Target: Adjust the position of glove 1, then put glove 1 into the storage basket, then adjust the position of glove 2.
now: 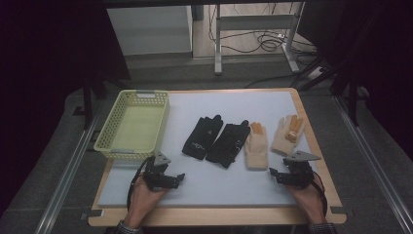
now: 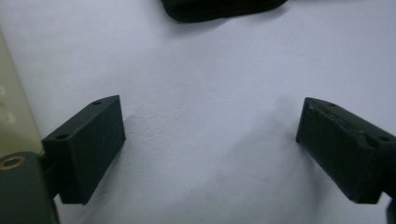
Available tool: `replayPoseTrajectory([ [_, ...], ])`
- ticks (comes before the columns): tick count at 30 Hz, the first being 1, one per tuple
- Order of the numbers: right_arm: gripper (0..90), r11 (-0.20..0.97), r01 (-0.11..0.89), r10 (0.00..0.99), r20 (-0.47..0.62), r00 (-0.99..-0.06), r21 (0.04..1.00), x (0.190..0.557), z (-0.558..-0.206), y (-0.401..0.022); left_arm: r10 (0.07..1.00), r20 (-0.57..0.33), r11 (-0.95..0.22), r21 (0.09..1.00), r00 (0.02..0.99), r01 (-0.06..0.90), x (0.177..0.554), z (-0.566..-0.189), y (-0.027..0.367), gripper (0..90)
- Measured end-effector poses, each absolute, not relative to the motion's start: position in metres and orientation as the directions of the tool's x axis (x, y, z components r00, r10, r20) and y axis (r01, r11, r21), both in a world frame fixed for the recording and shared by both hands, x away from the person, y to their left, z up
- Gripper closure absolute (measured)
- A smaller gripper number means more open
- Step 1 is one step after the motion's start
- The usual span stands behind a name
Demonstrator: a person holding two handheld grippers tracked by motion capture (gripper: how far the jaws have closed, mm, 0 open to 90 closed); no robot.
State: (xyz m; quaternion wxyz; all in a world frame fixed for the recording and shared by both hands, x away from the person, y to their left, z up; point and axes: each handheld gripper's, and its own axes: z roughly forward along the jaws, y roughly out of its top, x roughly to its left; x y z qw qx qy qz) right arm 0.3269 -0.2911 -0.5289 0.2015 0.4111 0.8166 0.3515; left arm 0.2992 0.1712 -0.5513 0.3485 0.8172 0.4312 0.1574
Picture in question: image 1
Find plain cream knit glove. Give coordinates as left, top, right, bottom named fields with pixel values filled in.
left=244, top=121, right=270, bottom=171

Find black glove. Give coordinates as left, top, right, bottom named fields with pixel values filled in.
left=205, top=119, right=251, bottom=170
left=181, top=114, right=225, bottom=161

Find black corner bracket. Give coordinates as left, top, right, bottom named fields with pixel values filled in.
left=80, top=209, right=104, bottom=220

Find pale yellow plastic basket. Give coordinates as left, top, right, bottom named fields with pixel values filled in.
left=93, top=89, right=171, bottom=161

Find person's left hand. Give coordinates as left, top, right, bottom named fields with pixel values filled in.
left=125, top=175, right=169, bottom=225

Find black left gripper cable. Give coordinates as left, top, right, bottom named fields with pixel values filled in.
left=126, top=155, right=154, bottom=213

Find grey metal desk frame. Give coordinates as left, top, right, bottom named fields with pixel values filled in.
left=213, top=2, right=306, bottom=76

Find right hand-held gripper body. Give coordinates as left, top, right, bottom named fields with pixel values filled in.
left=282, top=150, right=322, bottom=190

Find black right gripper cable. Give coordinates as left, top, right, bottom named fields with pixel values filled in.
left=311, top=171, right=328, bottom=217

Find black tripod stand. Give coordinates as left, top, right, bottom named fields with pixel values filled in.
left=291, top=55, right=369, bottom=128

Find black floor cables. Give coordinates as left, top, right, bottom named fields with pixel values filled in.
left=208, top=4, right=318, bottom=66

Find cream glove with plush cat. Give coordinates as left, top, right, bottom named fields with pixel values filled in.
left=270, top=114, right=306, bottom=156

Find aluminium rail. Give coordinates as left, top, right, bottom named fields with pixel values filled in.
left=334, top=96, right=413, bottom=234
left=33, top=100, right=105, bottom=234

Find person's right hand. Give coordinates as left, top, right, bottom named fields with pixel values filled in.
left=286, top=186, right=325, bottom=225

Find black metal stand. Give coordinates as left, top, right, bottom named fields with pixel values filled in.
left=82, top=77, right=108, bottom=131

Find white cabinet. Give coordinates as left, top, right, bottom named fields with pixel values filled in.
left=106, top=5, right=194, bottom=57

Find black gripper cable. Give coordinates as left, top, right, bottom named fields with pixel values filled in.
left=311, top=171, right=328, bottom=217
left=126, top=155, right=154, bottom=213

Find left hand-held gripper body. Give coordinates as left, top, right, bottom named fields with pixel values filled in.
left=142, top=150, right=171, bottom=191

